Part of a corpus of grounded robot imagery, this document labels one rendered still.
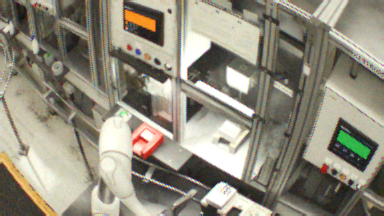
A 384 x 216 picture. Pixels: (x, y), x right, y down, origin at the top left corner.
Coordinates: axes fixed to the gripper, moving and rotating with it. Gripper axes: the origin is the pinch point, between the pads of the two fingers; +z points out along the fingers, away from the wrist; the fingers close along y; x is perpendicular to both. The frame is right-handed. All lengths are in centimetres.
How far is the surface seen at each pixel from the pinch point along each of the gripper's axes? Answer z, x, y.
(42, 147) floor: -14, 157, -88
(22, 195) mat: -71, 135, -87
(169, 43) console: 19, 27, 68
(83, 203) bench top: -41, 49, -20
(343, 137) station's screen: 17, -61, 75
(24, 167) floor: -47, 157, -88
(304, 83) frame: 21, -35, 85
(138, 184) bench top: -4.0, 33.1, -19.8
